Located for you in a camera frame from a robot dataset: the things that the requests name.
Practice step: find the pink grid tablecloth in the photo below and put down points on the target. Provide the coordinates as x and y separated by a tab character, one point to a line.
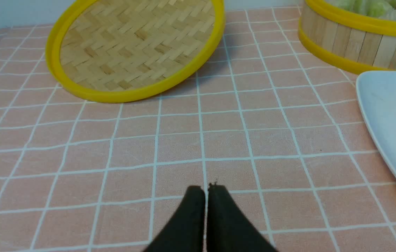
278	127

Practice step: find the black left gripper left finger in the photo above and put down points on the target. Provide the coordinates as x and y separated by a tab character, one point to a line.
185	229

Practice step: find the green dumpling in steamer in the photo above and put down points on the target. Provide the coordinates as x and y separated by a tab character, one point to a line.
378	8

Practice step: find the woven bamboo steamer lid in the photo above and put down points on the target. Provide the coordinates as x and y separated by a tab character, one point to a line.
118	51

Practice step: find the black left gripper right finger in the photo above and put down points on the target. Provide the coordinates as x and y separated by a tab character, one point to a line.
228	229

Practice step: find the bamboo steamer basket yellow rim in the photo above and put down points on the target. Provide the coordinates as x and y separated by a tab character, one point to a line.
346	40

